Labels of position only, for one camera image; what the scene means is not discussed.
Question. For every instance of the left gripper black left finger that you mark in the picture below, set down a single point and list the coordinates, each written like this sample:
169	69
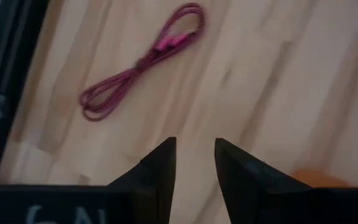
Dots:
148	193

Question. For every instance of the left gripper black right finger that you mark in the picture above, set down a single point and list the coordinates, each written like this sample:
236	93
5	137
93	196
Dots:
253	196

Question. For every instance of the black aluminium table frame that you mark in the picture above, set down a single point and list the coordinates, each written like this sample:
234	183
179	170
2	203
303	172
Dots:
8	62

